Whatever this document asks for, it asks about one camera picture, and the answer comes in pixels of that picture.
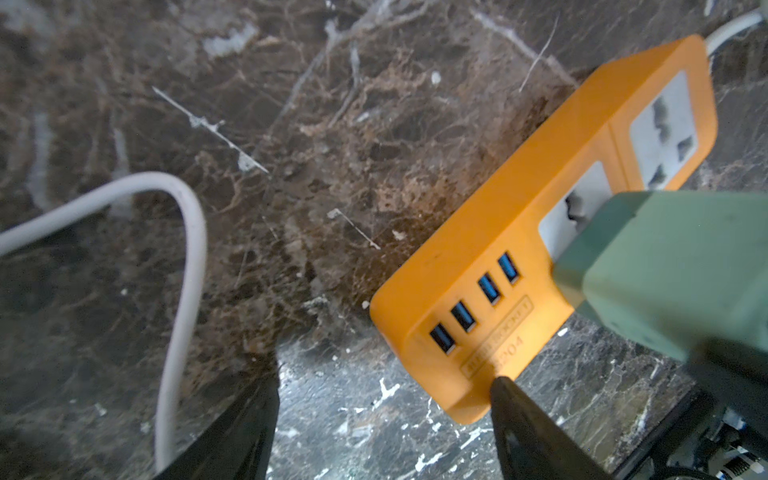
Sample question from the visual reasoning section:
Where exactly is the green charger adapter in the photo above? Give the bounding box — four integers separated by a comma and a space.
552, 191, 767, 361

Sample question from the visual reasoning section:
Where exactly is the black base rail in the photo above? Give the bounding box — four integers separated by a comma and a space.
613, 388, 767, 480

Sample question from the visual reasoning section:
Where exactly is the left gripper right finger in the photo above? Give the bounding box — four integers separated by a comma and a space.
490, 376, 611, 480

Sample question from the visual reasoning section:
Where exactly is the white orange strip power cord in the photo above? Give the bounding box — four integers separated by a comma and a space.
0, 171, 209, 475

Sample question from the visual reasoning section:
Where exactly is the orange power strip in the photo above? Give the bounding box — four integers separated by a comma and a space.
370, 35, 717, 425

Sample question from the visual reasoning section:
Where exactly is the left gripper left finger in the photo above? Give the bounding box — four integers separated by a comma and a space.
156, 375, 280, 480

